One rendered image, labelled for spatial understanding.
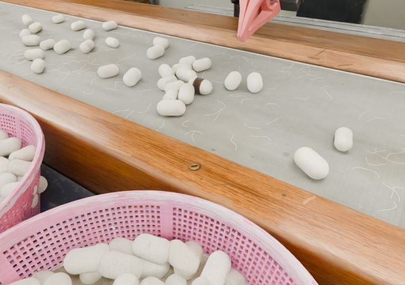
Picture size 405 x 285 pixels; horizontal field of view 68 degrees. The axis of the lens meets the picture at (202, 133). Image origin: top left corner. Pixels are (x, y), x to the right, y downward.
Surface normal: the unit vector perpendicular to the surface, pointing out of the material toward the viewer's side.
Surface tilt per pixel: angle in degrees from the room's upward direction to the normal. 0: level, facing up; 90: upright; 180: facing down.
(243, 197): 0
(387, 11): 89
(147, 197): 75
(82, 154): 90
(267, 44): 45
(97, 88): 0
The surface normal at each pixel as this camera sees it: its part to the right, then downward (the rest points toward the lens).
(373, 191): -0.03, -0.80
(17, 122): -0.48, 0.26
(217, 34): -0.40, -0.21
